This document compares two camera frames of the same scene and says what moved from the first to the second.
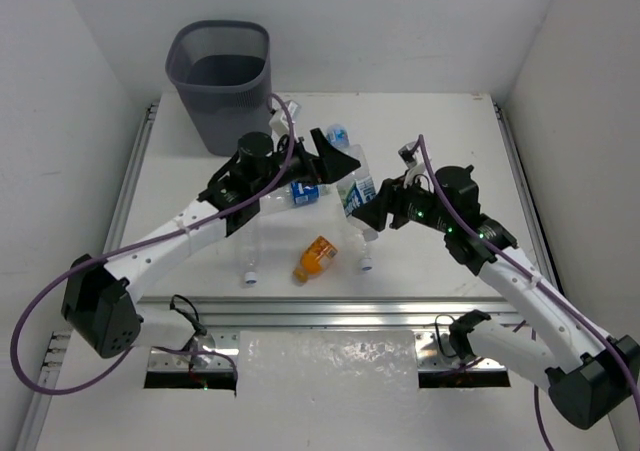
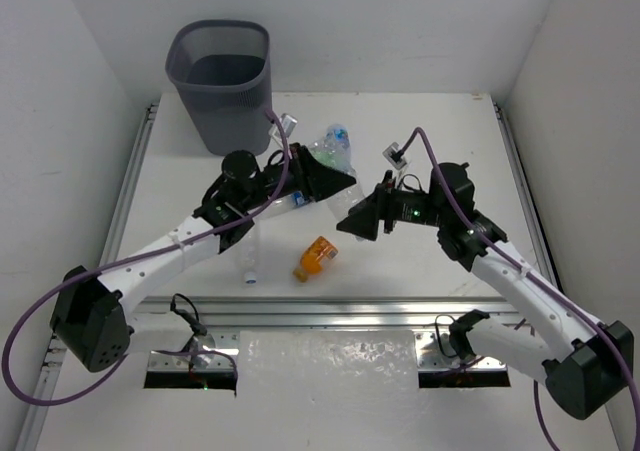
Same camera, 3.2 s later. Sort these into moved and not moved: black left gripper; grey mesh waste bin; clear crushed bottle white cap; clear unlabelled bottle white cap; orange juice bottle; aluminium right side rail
Moved: clear unlabelled bottle white cap; black left gripper
Not moved: grey mesh waste bin; orange juice bottle; aluminium right side rail; clear crushed bottle white cap
